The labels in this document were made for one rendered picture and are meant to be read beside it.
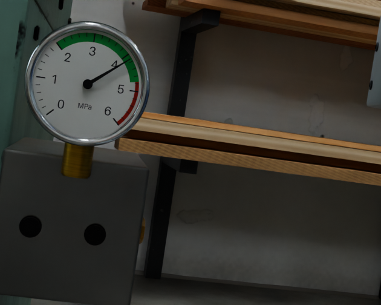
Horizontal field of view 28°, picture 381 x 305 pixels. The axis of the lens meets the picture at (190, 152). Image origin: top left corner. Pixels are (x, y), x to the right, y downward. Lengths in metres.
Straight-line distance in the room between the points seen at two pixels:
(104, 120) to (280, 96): 2.67
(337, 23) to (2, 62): 2.19
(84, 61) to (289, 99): 2.69
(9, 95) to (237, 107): 2.57
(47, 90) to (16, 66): 0.07
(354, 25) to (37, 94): 2.27
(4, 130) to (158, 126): 2.00
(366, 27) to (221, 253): 1.06
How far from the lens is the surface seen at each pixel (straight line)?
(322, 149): 2.59
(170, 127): 2.45
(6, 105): 0.45
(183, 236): 3.01
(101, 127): 0.39
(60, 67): 0.39
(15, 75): 0.45
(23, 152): 0.42
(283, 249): 3.12
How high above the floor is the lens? 0.65
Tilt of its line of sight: 3 degrees down
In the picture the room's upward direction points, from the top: 8 degrees clockwise
